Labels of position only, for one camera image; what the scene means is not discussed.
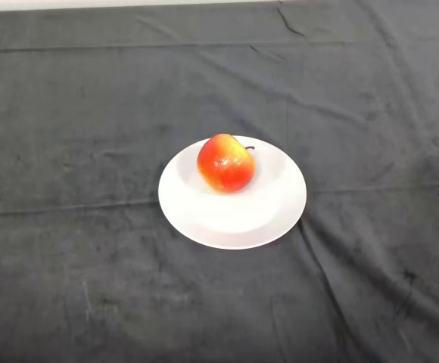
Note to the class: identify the red yellow apple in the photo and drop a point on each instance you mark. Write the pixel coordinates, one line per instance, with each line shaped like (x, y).
(226, 163)

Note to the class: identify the white round plate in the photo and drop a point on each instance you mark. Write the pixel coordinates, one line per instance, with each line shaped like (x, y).
(238, 219)

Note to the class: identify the black cloth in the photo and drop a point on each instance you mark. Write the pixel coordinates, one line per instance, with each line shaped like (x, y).
(219, 295)

